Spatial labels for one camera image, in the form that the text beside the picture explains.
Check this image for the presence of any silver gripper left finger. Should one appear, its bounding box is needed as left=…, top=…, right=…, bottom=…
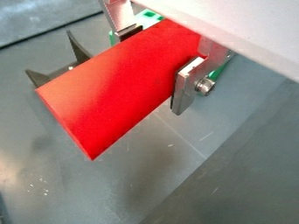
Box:
left=97, top=0, right=142, bottom=42

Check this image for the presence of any green foam shape board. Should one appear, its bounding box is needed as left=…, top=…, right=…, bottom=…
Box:
left=108, top=9, right=226, bottom=81

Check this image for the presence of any black curved cradle stand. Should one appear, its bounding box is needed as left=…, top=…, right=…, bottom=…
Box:
left=24, top=30, right=93, bottom=89

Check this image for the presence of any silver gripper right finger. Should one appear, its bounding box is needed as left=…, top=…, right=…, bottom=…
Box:
left=170, top=37, right=234, bottom=115

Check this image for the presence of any red cylinder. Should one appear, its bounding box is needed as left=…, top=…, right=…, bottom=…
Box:
left=33, top=18, right=205, bottom=162

